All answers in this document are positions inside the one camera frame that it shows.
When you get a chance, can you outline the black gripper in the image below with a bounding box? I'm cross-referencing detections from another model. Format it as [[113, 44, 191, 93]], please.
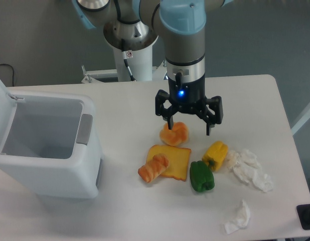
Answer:
[[155, 74, 223, 136]]

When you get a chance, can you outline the long twisted bread roll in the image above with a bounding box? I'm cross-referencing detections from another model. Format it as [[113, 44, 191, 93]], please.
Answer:
[[138, 153, 170, 183]]

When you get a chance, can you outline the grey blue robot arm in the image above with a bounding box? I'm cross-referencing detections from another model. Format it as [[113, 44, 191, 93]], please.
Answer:
[[73, 1, 226, 131]]

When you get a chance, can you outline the round orange bread bun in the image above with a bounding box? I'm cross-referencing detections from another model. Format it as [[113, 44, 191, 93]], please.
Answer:
[[160, 122, 189, 147]]

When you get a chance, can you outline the square yellow toast slice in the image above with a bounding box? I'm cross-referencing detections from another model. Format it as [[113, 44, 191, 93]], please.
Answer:
[[146, 145, 191, 181]]

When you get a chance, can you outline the yellow bell pepper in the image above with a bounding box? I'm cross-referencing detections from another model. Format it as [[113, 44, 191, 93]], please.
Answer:
[[202, 141, 228, 172]]

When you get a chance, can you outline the green bell pepper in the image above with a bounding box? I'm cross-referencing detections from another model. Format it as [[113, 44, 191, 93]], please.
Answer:
[[190, 161, 215, 193]]

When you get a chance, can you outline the large crumpled white tissue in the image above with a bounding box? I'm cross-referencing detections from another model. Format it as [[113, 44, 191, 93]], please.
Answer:
[[225, 149, 274, 193]]

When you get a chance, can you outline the small crumpled white tissue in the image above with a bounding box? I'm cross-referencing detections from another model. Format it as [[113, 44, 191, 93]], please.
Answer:
[[224, 199, 251, 235]]

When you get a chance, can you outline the white open trash bin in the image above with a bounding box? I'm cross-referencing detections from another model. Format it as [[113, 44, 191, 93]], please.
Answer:
[[0, 80, 103, 199]]

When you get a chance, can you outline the black device at edge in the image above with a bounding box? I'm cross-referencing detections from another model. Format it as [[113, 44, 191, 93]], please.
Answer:
[[296, 204, 310, 230]]

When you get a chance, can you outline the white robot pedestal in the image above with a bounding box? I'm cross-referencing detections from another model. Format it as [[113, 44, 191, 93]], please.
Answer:
[[81, 47, 168, 84]]

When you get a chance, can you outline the white frame at right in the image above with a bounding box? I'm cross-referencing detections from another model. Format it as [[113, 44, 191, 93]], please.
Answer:
[[291, 102, 310, 136]]

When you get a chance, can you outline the black floor cable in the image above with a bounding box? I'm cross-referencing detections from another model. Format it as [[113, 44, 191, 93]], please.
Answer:
[[0, 63, 15, 86]]

